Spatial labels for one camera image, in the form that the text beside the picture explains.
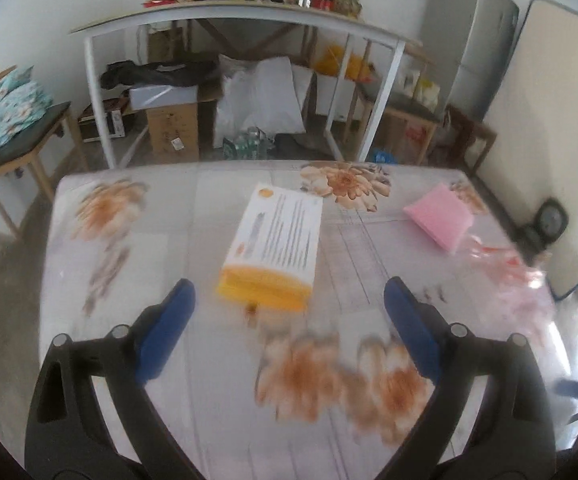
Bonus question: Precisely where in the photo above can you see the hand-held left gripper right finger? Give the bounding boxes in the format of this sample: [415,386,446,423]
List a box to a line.
[376,276,557,480]

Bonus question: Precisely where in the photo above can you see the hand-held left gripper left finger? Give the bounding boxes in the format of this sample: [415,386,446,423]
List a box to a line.
[24,277,205,480]

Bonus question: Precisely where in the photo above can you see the clear plastic bag red print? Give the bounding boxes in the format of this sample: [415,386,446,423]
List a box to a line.
[461,232,570,361]

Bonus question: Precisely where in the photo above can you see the yellow cardboard box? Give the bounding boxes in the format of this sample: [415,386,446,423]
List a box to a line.
[215,182,325,313]

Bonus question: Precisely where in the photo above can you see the floral tablecloth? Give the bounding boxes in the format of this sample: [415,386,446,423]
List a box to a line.
[39,160,574,480]

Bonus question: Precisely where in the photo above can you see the pink sponge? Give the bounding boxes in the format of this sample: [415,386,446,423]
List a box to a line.
[403,182,474,256]

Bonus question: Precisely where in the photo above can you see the black round scale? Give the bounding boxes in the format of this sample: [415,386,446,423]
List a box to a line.
[519,199,570,256]

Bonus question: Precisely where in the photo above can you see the brown cardboard box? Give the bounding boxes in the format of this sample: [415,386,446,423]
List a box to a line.
[146,102,200,163]

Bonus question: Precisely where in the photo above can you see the pile of crushed bottles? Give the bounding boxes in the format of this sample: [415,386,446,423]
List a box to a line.
[221,127,275,161]

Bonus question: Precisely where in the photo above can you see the dark wooden side table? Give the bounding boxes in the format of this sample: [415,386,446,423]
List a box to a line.
[441,105,497,176]

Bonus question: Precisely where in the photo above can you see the dark printed box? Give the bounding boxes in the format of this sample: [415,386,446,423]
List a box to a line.
[78,97,132,143]

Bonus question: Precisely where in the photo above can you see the wooden chair dark seat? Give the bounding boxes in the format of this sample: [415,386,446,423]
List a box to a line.
[0,65,75,238]

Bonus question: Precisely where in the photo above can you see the plastic wrapped white box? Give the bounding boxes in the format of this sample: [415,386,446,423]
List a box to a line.
[129,85,200,110]

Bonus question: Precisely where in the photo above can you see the white board black edge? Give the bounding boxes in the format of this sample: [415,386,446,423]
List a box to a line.
[481,0,578,301]

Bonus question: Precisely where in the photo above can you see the white plastic bag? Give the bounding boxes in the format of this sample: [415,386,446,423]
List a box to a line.
[214,55,315,148]

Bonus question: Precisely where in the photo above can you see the black bag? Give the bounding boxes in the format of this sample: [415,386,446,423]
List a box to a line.
[100,59,220,88]

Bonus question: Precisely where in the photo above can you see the floral blanket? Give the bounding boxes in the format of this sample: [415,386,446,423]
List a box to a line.
[0,66,55,161]

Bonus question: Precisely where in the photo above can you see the yellow plastic bag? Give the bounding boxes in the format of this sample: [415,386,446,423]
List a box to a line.
[316,44,377,83]

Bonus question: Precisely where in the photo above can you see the grey refrigerator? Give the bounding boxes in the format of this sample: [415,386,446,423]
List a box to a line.
[419,0,520,121]

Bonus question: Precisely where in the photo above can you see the white frame desk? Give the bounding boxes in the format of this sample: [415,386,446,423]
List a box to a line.
[69,0,422,168]

